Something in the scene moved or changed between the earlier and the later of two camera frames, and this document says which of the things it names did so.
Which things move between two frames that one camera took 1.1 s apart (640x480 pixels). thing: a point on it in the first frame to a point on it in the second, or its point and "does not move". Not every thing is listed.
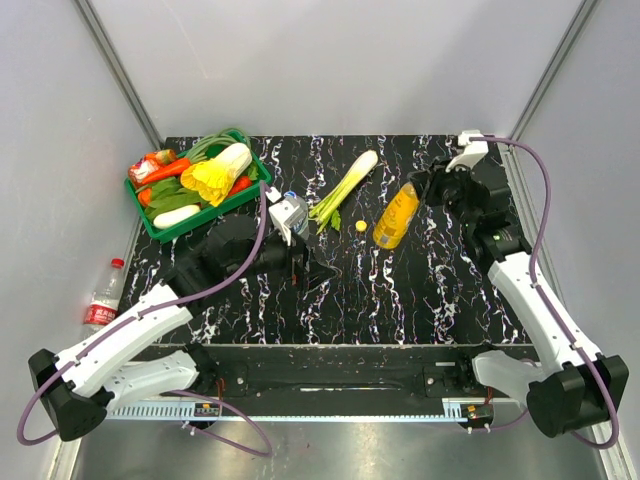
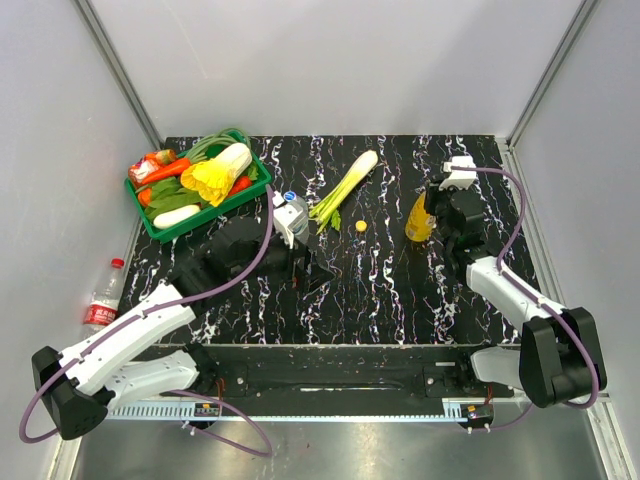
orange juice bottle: [395, 216] to [420, 224]
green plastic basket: [206, 215] does not move
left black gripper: [316, 271] does not move
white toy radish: [165, 219] does not move
